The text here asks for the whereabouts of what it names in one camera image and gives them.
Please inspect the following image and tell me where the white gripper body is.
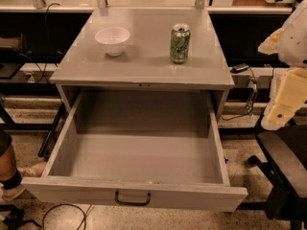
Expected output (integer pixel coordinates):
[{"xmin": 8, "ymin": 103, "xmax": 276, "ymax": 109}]
[{"xmin": 268, "ymin": 74, "xmax": 290, "ymax": 113}]

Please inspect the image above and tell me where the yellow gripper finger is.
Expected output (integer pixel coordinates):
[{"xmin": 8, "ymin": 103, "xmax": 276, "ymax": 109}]
[{"xmin": 261, "ymin": 67, "xmax": 307, "ymax": 130}]

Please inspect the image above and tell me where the green soda can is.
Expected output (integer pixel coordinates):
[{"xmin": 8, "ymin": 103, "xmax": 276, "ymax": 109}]
[{"xmin": 170, "ymin": 23, "xmax": 191, "ymax": 63}]

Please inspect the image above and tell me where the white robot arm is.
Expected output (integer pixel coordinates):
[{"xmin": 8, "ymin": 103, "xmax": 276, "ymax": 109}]
[{"xmin": 258, "ymin": 0, "xmax": 307, "ymax": 130}]

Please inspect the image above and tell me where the open grey top drawer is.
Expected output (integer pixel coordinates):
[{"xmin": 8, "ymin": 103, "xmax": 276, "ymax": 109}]
[{"xmin": 23, "ymin": 90, "xmax": 248, "ymax": 212}]

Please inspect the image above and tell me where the small black device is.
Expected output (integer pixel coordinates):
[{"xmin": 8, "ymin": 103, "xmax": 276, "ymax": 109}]
[{"xmin": 231, "ymin": 63, "xmax": 248, "ymax": 74}]

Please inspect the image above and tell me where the grey cabinet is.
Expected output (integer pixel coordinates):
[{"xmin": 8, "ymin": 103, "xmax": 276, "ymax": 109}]
[{"xmin": 51, "ymin": 8, "xmax": 234, "ymax": 115}]

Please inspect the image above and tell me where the white bowl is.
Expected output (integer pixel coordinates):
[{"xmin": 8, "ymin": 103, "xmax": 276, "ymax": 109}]
[{"xmin": 95, "ymin": 27, "xmax": 130, "ymax": 56}]

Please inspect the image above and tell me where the person leg with shoe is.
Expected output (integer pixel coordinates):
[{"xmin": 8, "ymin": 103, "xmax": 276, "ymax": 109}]
[{"xmin": 0, "ymin": 131, "xmax": 47, "ymax": 203}]

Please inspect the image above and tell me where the black drawer handle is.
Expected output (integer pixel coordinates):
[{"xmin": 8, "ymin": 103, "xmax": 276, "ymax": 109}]
[{"xmin": 114, "ymin": 191, "xmax": 152, "ymax": 207}]

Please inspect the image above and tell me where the black hanging cable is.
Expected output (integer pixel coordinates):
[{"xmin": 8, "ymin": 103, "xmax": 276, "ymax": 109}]
[{"xmin": 18, "ymin": 2, "xmax": 63, "ymax": 84}]

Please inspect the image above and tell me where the black floor cable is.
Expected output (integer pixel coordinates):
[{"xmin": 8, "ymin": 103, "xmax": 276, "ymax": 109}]
[{"xmin": 41, "ymin": 203, "xmax": 94, "ymax": 230}]

